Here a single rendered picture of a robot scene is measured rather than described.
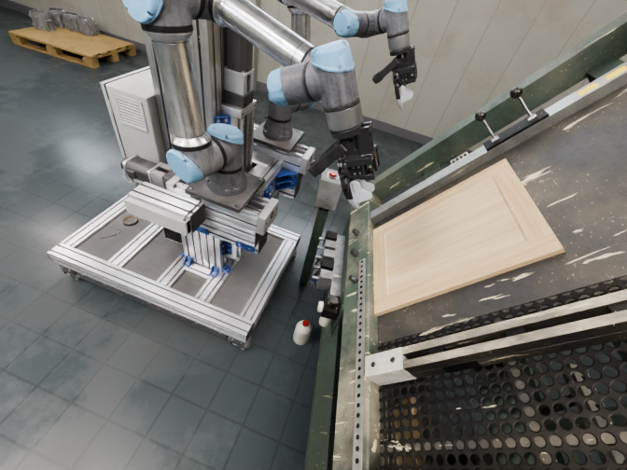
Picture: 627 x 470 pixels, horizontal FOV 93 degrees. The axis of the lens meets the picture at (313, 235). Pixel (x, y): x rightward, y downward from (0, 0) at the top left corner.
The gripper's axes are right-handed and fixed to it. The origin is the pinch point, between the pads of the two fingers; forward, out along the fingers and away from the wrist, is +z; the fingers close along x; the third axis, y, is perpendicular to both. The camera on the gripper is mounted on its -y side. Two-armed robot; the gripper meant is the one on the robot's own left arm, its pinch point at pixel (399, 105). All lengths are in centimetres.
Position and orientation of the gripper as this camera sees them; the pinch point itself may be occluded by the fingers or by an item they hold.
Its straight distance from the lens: 135.9
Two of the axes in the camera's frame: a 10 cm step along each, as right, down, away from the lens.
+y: 9.0, 0.0, -4.3
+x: 3.3, -6.3, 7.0
